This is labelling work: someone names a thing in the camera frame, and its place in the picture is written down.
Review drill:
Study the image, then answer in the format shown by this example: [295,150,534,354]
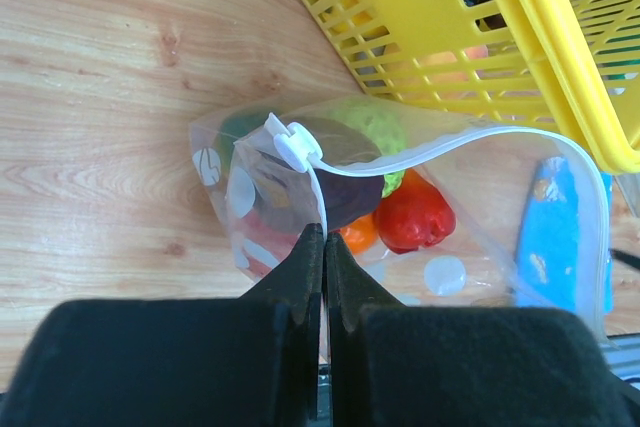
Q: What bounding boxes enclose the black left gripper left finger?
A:
[1,224,324,426]

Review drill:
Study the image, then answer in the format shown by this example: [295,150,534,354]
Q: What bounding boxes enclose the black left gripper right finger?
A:
[325,234,630,426]

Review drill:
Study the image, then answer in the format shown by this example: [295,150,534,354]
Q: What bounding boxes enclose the orange persimmon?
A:
[339,214,378,256]

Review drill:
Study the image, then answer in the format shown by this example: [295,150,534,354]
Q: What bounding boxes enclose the red bell pepper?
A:
[373,169,457,254]

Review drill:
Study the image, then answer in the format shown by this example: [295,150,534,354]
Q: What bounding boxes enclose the clear polka dot zip bag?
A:
[189,95,613,341]

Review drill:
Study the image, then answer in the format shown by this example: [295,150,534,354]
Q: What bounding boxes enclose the dark purple mangosteen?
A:
[258,116,385,234]

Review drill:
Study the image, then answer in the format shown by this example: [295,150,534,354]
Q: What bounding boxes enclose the green mango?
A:
[214,111,269,170]

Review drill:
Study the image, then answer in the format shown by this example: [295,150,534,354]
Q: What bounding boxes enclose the green custard apple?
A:
[328,98,407,166]

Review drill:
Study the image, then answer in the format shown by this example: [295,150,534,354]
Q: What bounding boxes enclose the blue cartoon cloth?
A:
[516,157,581,313]

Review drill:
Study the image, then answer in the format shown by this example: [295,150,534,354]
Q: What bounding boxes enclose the peach fruit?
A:
[394,44,489,98]

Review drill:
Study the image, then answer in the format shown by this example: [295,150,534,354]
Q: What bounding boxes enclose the yellow plastic basket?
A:
[301,0,639,174]

